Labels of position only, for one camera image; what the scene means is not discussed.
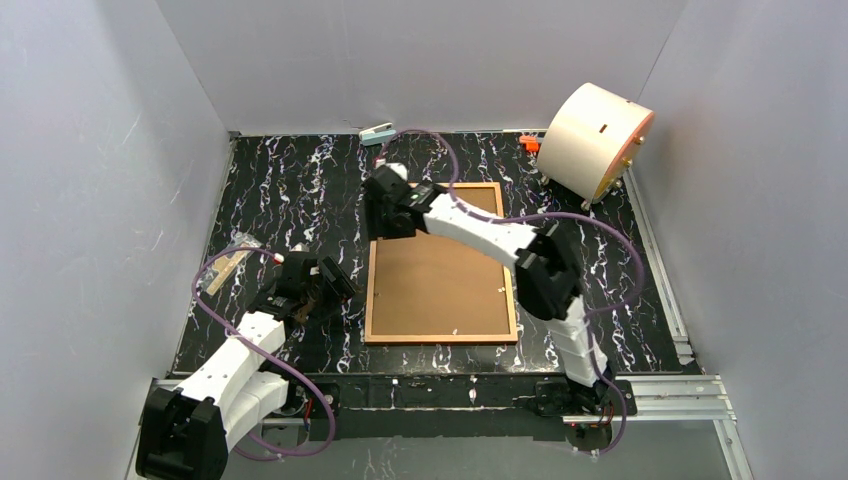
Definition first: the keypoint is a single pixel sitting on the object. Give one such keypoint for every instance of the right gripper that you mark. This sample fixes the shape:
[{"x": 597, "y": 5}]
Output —
[{"x": 382, "y": 208}]

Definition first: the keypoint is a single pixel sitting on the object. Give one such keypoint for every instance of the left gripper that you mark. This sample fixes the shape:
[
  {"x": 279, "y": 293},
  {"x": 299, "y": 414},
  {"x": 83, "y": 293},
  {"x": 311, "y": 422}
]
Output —
[{"x": 329, "y": 282}]

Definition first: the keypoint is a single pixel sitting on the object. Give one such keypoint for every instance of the brown backing board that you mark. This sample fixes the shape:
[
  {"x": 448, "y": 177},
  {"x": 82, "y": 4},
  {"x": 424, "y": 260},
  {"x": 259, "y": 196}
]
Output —
[{"x": 437, "y": 285}]

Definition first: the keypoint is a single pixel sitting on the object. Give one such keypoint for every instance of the wooden picture frame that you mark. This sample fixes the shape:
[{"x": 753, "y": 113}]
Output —
[{"x": 437, "y": 278}]

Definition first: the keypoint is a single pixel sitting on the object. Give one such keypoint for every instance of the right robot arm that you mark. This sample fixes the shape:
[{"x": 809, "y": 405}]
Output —
[{"x": 541, "y": 262}]

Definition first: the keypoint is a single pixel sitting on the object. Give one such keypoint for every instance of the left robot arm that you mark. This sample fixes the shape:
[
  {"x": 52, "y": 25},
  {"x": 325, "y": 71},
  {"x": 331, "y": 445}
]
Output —
[{"x": 189, "y": 431}]

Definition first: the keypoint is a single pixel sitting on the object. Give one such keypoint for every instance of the teal white small device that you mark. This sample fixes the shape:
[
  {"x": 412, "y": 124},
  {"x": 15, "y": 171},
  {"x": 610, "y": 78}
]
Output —
[{"x": 377, "y": 135}]

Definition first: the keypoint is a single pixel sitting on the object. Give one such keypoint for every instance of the small plastic bag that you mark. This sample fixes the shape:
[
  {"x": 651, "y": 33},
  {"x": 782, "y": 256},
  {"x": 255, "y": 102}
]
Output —
[{"x": 220, "y": 271}]

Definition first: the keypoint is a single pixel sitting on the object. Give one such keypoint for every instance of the orange clip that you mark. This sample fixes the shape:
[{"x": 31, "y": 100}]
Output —
[{"x": 530, "y": 143}]

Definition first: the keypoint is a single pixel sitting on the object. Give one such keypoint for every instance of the white orange cylinder box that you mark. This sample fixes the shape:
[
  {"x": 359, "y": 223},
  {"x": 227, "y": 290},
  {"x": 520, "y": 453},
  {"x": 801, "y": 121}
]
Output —
[{"x": 592, "y": 141}]

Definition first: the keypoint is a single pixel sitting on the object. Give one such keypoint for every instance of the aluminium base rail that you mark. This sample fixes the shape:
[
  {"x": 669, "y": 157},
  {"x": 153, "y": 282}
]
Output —
[{"x": 502, "y": 405}]

